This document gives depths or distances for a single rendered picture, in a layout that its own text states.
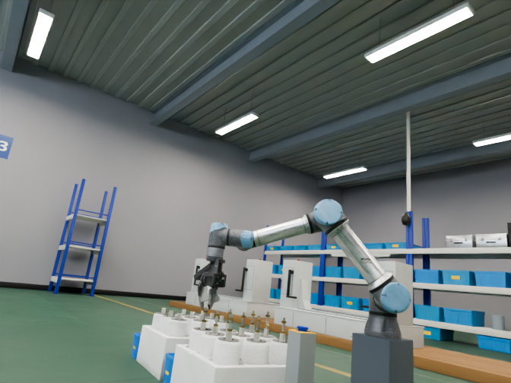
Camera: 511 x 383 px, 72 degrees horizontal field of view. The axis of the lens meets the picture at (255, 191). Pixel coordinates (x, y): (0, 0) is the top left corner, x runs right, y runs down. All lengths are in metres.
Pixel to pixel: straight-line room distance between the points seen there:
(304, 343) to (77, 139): 6.88
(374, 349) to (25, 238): 6.43
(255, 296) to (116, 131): 4.79
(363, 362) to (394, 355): 0.13
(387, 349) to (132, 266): 6.56
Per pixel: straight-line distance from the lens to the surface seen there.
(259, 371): 1.37
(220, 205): 8.73
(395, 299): 1.52
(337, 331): 3.65
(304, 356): 1.30
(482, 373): 2.98
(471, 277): 6.00
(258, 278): 4.73
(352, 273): 6.85
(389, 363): 1.61
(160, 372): 1.81
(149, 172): 8.00
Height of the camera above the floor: 0.44
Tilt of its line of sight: 15 degrees up
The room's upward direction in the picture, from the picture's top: 6 degrees clockwise
